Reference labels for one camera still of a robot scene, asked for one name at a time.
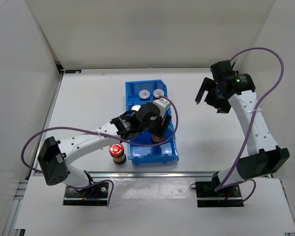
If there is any silver-lid pepper shaker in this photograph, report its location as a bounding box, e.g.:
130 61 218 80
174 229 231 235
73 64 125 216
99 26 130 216
131 105 141 112

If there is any white-lid jar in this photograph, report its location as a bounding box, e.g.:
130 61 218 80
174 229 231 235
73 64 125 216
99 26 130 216
153 88 165 99
139 89 150 101

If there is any red-lid sauce jar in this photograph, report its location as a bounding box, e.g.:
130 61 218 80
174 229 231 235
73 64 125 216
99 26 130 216
109 143 126 165
151 135 164 144

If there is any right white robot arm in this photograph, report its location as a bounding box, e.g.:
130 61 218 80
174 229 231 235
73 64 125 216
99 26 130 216
195 60 290 197

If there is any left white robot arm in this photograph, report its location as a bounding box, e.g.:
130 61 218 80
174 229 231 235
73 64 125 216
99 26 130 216
38 98 171 197

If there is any blue three-compartment plastic bin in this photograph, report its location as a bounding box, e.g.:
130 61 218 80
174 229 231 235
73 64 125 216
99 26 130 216
125 80 179 166

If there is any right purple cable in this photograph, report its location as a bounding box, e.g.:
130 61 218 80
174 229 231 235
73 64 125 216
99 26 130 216
214 47 285 204

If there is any purple cable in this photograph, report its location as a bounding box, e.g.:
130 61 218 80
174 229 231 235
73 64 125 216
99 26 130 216
22 96 179 206
214 47 285 204

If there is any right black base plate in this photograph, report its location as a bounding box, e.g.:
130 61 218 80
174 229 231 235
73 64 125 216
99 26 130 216
190 181 244 208

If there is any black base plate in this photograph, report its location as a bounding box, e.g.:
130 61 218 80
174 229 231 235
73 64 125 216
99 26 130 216
190 181 244 208
63 180 113 207

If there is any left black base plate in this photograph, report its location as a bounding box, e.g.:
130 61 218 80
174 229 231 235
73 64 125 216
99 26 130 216
63 180 113 207

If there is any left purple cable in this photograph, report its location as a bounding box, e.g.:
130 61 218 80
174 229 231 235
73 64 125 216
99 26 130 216
22 96 179 206

